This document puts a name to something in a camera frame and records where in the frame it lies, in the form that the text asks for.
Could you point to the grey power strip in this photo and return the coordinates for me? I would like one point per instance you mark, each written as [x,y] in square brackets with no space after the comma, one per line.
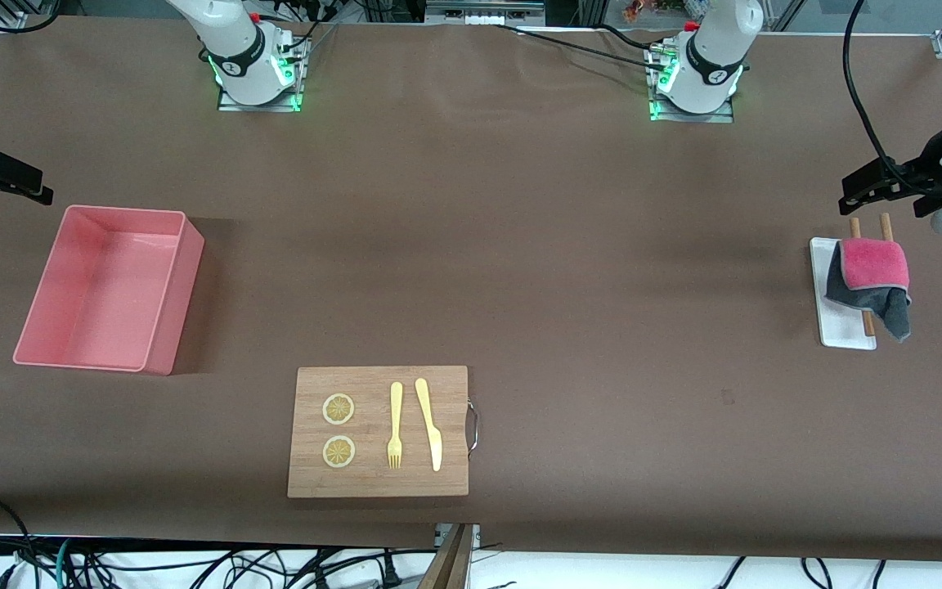
[483,10]

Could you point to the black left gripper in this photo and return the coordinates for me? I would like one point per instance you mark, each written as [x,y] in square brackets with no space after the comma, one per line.
[920,175]

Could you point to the wooden cutting board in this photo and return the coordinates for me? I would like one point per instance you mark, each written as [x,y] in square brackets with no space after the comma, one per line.
[455,384]

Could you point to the yellow knife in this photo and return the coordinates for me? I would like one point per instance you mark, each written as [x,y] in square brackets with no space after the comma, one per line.
[430,425]

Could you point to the lemon slice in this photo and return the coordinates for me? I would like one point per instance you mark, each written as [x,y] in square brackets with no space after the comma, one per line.
[338,451]
[338,409]

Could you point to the pink and grey cloth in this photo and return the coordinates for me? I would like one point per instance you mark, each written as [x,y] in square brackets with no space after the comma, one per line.
[872,262]

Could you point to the wooden plank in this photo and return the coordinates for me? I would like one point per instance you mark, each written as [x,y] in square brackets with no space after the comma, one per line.
[450,564]

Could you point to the pink plastic bin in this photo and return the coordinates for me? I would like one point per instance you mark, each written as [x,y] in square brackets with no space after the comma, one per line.
[95,286]

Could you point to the white rectangular tray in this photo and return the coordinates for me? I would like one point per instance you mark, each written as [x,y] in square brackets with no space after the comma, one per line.
[839,327]

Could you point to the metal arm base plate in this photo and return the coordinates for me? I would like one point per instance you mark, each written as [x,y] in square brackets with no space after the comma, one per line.
[295,74]
[657,114]

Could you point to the yellow fork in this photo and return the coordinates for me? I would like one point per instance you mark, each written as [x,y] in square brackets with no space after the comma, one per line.
[395,409]

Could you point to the colourful small toys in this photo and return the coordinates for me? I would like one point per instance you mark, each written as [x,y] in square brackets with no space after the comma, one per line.
[639,8]

